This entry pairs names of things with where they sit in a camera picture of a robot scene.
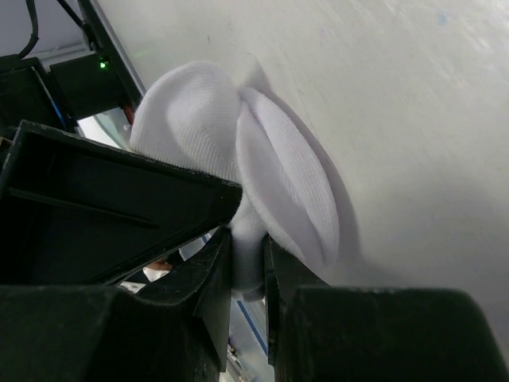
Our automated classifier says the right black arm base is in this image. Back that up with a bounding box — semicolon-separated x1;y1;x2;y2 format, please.
1;1;142;132

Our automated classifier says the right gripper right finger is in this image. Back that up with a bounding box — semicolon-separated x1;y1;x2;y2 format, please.
263;237;508;381

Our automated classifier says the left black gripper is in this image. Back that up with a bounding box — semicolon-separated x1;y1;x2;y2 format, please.
1;121;242;285

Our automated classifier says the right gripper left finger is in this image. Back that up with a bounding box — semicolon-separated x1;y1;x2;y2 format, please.
1;228;231;381

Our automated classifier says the white sock with black stripes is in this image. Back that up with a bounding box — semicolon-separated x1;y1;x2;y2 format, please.
130;62;340;302

